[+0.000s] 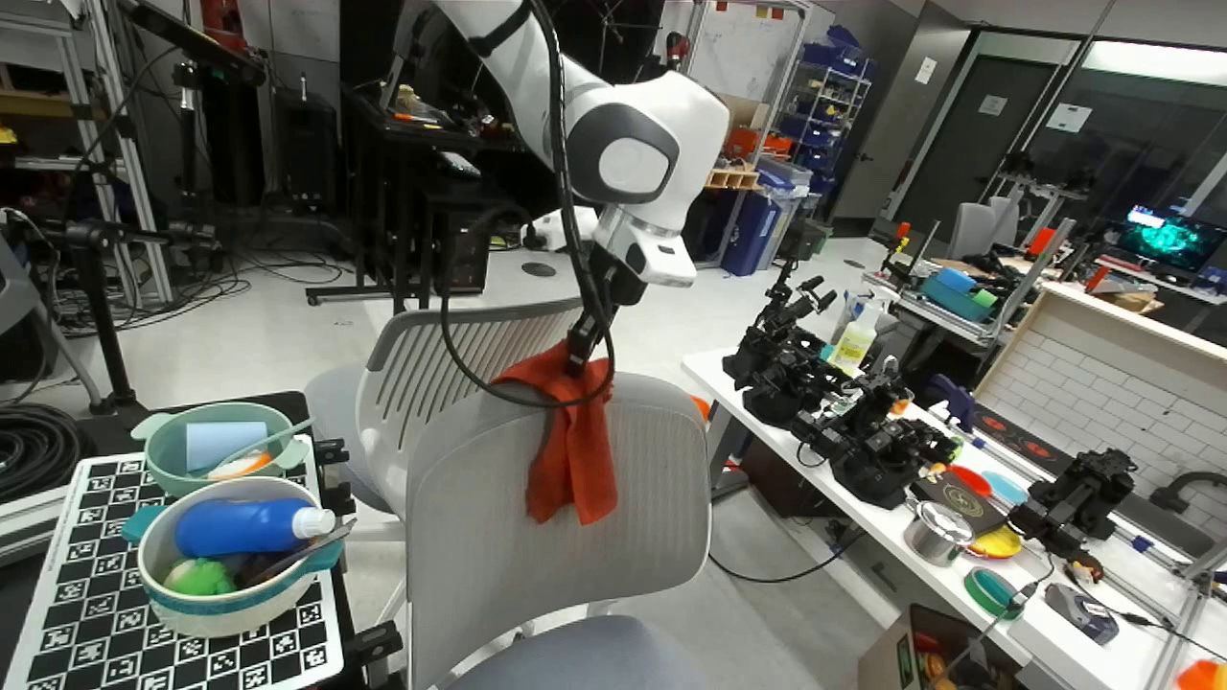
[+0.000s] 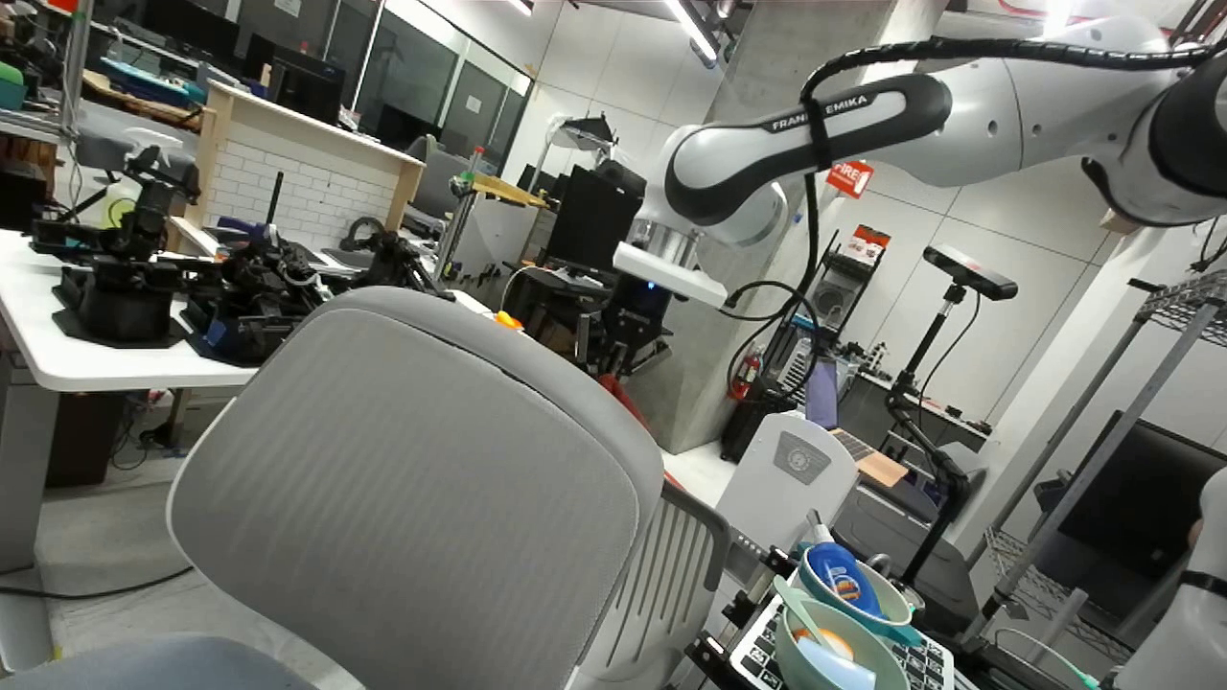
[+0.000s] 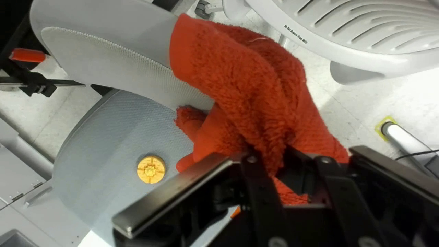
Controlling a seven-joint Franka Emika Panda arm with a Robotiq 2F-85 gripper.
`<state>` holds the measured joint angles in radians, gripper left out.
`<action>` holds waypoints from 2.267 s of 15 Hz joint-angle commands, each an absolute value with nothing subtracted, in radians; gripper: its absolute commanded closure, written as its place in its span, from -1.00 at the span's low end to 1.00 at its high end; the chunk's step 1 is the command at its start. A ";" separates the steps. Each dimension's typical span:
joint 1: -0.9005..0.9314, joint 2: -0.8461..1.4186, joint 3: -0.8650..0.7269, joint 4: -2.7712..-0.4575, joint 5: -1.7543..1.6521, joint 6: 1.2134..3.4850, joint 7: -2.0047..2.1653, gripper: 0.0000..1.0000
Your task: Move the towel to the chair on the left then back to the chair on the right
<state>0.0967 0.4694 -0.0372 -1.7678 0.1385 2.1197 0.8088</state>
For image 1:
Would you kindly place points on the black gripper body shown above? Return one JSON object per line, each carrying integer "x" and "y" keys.
{"x": 617, "y": 293}

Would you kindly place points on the red terry towel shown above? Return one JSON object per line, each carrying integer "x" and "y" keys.
{"x": 578, "y": 445}

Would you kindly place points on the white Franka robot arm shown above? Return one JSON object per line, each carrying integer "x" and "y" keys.
{"x": 637, "y": 165}

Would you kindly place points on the gray office chair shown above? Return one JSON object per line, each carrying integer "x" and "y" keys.
{"x": 424, "y": 367}
{"x": 637, "y": 537}

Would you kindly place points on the blue trash bin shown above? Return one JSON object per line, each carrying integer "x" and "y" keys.
{"x": 752, "y": 235}

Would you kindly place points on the black computer tower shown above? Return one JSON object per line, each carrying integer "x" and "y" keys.
{"x": 466, "y": 250}

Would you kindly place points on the yellow green bottle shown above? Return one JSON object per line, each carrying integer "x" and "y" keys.
{"x": 853, "y": 345}

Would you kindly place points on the black workbench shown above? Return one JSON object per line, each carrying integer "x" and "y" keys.
{"x": 387, "y": 192}

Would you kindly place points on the whiteboard on stand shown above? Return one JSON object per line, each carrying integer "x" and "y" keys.
{"x": 752, "y": 51}

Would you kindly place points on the shelf of blue bins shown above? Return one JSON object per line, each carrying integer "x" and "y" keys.
{"x": 829, "y": 118}

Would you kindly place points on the black equipment pile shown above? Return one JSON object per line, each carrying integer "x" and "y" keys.
{"x": 884, "y": 461}

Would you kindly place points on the teal storage box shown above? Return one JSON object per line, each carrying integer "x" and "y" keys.
{"x": 957, "y": 293}

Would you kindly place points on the orange spoon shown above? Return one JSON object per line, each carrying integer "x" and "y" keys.
{"x": 245, "y": 461}

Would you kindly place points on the pale blue block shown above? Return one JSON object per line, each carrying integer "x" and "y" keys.
{"x": 223, "y": 441}

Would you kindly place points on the metal cup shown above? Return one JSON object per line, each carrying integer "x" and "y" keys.
{"x": 939, "y": 537}

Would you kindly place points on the red small plate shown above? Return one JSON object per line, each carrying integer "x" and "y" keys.
{"x": 967, "y": 482}

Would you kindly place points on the blue bottle white cap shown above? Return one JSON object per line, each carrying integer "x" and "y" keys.
{"x": 237, "y": 525}

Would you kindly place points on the small teal bowl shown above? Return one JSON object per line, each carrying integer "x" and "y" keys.
{"x": 163, "y": 448}

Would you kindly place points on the yellow small dish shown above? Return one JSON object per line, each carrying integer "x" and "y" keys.
{"x": 998, "y": 546}

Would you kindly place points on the large teal white bowl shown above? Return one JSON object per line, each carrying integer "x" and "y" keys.
{"x": 223, "y": 615}

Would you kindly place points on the green ball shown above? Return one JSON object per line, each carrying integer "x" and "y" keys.
{"x": 197, "y": 575}

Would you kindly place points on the open cardboard box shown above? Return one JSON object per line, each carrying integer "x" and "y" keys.
{"x": 944, "y": 654}

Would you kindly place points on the green round lid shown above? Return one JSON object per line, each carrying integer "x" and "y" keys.
{"x": 991, "y": 597}

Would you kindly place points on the black tripod stand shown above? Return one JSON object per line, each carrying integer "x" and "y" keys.
{"x": 108, "y": 345}

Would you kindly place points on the black clamp device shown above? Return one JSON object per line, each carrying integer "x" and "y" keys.
{"x": 1079, "y": 493}

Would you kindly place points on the white brick pattern box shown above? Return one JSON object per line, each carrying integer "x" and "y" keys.
{"x": 1100, "y": 397}

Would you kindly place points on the gray handheld device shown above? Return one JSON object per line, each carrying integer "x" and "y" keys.
{"x": 1079, "y": 615}

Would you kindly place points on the lit computer monitor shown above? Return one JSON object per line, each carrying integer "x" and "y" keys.
{"x": 1173, "y": 235}

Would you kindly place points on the black white checkerboard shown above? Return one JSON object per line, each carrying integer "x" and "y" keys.
{"x": 79, "y": 654}

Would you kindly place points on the white work table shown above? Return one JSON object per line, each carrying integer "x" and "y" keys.
{"x": 1115, "y": 666}

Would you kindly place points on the white metal shelving rack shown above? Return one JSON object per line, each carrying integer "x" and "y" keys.
{"x": 31, "y": 107}

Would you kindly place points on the orange object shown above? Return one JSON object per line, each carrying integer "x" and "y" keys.
{"x": 1205, "y": 675}

